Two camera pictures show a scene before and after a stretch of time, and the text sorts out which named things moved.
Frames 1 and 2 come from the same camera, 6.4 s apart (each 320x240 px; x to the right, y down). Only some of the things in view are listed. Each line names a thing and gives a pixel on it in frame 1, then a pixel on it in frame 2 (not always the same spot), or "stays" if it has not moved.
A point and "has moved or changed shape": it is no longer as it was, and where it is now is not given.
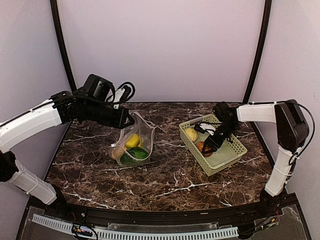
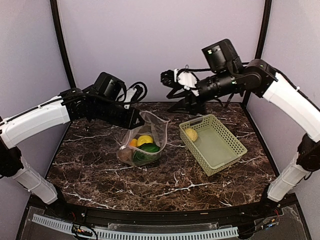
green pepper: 138,152 -> 150,147
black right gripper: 213,142 -> 190,105
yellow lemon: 133,141 -> 144,139
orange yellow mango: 117,153 -> 133,143
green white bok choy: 126,160 -> 140,158
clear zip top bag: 136,143 has moved or changed shape
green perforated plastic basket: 228,152 stays
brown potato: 199,145 -> 126,154
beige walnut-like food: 192,134 stays
